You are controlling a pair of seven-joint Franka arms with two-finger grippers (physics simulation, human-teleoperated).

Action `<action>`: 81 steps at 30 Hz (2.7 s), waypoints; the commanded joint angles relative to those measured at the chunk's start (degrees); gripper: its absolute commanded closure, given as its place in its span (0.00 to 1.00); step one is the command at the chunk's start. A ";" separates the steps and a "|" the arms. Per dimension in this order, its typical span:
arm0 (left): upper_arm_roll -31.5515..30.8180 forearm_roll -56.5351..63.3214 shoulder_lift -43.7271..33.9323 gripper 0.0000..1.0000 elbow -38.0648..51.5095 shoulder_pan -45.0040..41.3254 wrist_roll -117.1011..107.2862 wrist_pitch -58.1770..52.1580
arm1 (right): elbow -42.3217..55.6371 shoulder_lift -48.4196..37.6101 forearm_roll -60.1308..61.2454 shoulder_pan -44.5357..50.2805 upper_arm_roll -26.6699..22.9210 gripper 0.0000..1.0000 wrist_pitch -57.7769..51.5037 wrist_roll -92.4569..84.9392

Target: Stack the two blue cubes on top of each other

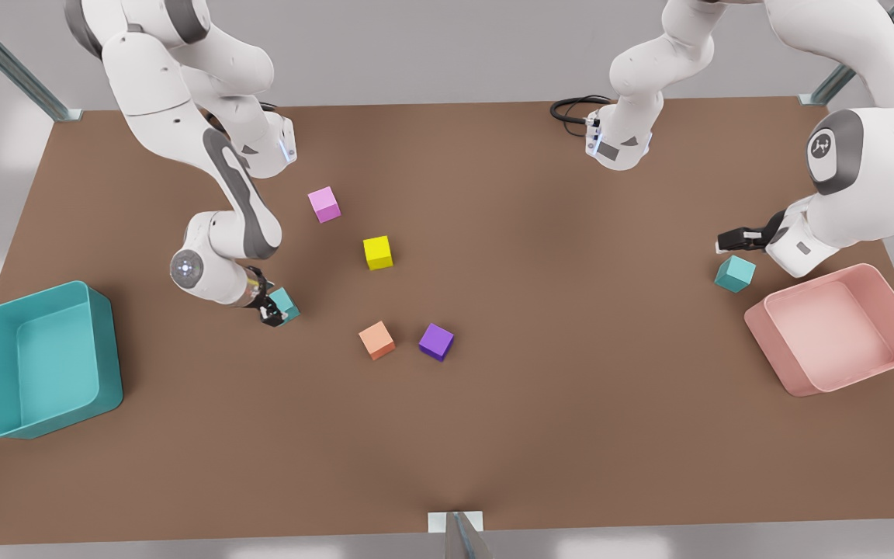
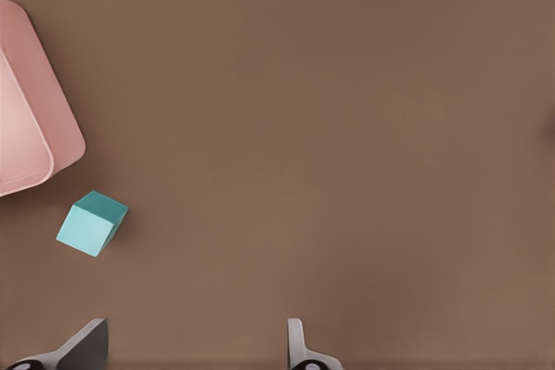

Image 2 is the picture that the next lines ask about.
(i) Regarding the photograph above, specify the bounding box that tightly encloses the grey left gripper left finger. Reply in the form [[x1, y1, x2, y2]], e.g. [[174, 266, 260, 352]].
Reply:
[[3, 317, 109, 370]]

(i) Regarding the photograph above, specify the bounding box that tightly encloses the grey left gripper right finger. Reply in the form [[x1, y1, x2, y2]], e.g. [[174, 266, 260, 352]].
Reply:
[[287, 317, 343, 370]]

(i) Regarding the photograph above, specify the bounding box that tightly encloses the light blue cube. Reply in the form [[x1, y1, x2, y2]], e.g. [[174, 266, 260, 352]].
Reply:
[[55, 190, 130, 258]]

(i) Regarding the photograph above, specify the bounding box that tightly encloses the pink box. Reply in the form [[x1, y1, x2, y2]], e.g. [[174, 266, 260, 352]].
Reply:
[[0, 0, 87, 198]]

